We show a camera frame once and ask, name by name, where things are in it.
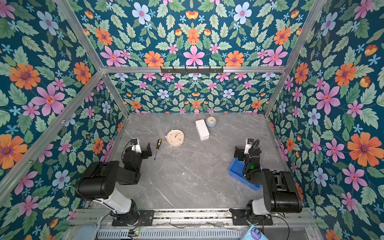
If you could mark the peach round alarm clock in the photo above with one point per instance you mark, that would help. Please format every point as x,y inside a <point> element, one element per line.
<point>175,138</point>

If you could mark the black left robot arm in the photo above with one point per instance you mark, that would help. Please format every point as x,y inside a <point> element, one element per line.
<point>98,182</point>

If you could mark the aluminium front rail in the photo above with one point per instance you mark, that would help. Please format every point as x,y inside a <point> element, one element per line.
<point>192,218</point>

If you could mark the black hook rail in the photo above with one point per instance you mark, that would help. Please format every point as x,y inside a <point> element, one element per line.
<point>191,70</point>

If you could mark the blue plastic bin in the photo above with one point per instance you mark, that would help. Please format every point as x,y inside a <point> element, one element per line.
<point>236,171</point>

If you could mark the small grey round pot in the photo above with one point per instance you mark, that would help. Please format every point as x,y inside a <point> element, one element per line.
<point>211,121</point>

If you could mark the black yellow screwdriver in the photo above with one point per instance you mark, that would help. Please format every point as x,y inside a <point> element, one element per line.
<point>159,142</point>

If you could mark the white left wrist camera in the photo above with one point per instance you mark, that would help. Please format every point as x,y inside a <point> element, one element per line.
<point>135,146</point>

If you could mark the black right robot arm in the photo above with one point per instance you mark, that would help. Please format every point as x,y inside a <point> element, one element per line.
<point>280,194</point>

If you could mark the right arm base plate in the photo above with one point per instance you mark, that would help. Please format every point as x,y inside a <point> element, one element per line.
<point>243,217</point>

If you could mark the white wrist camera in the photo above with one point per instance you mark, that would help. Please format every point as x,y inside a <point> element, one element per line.
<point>248,145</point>
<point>135,146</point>

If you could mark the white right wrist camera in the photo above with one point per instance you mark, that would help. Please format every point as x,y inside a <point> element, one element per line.
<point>248,145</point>

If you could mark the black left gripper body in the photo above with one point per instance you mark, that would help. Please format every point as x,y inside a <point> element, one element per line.
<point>144,151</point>

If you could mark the grey box bottom left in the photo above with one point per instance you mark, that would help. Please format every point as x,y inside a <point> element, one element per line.
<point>87,232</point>

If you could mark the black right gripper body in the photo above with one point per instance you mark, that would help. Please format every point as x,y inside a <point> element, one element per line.
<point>241,153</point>

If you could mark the white rectangular box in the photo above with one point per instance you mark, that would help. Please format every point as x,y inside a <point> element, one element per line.
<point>202,129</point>

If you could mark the light blue packet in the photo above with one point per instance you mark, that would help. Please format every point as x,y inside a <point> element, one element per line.
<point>253,233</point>

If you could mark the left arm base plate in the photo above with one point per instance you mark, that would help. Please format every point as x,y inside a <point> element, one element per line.
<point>133,219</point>

